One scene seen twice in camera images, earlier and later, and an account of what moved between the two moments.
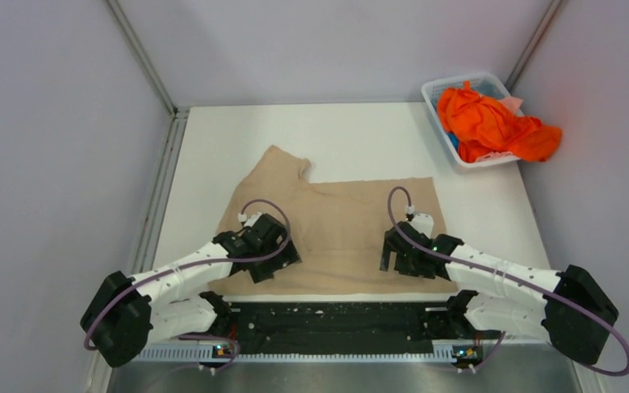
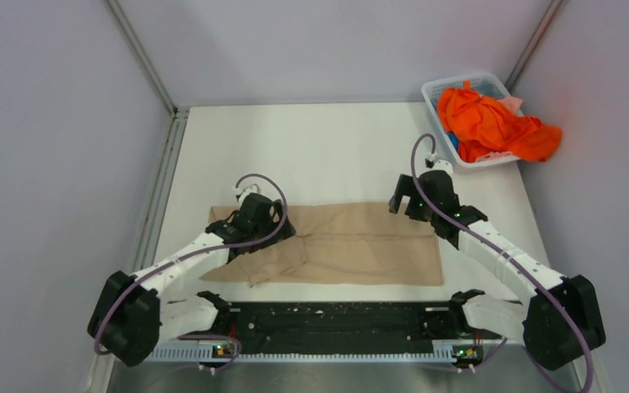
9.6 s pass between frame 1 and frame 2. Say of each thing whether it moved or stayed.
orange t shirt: stayed
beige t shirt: moved
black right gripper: moved
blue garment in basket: stayed
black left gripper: moved
